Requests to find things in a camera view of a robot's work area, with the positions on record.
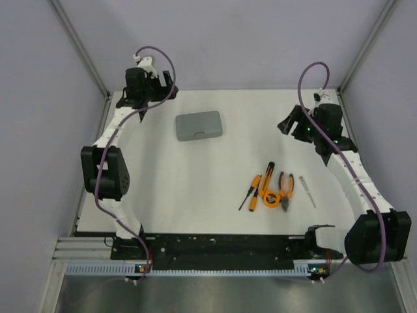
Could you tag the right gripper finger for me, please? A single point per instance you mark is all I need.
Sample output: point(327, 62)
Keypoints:
point(297, 115)
point(286, 125)

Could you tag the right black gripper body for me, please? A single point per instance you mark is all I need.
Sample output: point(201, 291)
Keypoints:
point(302, 132)

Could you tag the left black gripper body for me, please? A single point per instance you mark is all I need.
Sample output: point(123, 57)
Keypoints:
point(153, 91)

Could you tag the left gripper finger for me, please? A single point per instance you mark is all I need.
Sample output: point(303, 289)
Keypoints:
point(170, 92)
point(167, 78)

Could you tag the grey plastic tool case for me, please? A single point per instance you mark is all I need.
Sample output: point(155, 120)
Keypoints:
point(198, 126)

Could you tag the orange black screwdriver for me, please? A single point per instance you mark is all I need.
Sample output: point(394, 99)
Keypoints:
point(253, 202)
point(253, 186)

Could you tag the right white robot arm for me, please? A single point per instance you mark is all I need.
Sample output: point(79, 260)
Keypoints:
point(378, 231)

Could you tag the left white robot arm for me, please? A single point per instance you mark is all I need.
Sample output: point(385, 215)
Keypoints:
point(105, 171)

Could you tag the orange black utility knife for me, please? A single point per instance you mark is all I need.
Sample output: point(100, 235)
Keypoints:
point(263, 187)

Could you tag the clear voltage tester pen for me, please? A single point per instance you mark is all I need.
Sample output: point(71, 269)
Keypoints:
point(307, 190)

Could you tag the orange tape measure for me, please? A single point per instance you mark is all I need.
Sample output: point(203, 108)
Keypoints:
point(271, 199)

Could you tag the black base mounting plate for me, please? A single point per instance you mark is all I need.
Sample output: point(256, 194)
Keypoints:
point(231, 252)

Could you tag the orange handled pliers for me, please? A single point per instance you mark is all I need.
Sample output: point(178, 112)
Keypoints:
point(286, 186)

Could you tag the right aluminium corner post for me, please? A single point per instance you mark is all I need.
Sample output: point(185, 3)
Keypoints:
point(365, 48)

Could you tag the aluminium corner post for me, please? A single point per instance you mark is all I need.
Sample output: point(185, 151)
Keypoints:
point(365, 48)
point(77, 44)

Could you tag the left aluminium corner post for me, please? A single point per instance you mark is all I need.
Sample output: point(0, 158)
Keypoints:
point(77, 44)

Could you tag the grey slotted cable duct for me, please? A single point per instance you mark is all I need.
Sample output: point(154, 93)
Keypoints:
point(136, 270)

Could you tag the aluminium front frame rail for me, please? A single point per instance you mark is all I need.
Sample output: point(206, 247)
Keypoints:
point(83, 249)

